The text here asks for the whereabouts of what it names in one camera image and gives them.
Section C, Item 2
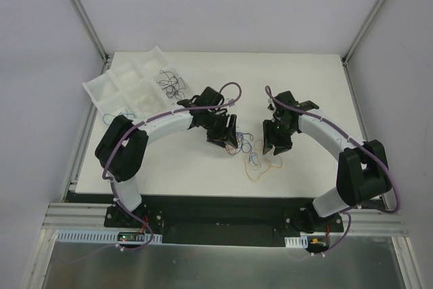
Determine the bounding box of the coloured wire bundle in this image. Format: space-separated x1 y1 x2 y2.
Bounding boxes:
224 130 255 157

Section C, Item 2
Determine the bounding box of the dark thin wire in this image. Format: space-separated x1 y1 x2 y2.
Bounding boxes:
158 69 189 99

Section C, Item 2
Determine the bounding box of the clear thin wire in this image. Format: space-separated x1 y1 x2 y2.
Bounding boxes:
136 95 163 112

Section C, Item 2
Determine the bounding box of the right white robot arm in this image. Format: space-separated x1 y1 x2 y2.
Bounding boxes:
263 87 392 231

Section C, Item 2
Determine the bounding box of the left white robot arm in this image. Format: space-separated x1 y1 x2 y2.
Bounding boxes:
95 82 242 227

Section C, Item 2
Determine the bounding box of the white foam compartment tray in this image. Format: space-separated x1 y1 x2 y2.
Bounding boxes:
83 47 195 125

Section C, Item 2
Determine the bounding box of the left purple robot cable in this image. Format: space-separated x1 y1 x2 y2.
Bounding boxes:
101 82 243 202

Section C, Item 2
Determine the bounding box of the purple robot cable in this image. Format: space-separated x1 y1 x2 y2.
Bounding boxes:
101 82 243 202
264 85 403 214

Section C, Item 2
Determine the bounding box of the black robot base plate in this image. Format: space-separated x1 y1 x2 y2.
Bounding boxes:
104 195 344 247

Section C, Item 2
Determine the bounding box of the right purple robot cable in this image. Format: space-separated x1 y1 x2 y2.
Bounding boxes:
264 85 403 214

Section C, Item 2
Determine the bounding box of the right white cable duct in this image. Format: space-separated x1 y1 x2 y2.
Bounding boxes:
284 236 309 249

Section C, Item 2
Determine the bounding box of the white cable duct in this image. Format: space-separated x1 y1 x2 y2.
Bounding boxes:
57 230 162 246
284 236 309 249

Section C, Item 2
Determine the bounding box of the left aluminium frame post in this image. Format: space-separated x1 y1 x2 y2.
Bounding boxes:
69 0 110 64

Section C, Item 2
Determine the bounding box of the aluminium frame post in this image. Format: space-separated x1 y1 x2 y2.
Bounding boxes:
342 0 387 66
69 0 110 64

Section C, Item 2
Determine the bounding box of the aluminium front rail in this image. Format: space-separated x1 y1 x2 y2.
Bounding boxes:
42 202 409 237

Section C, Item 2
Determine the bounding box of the left white cable duct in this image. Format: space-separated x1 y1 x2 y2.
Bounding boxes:
57 230 162 246

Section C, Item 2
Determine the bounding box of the right aluminium frame post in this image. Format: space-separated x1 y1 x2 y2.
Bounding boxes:
342 0 387 66

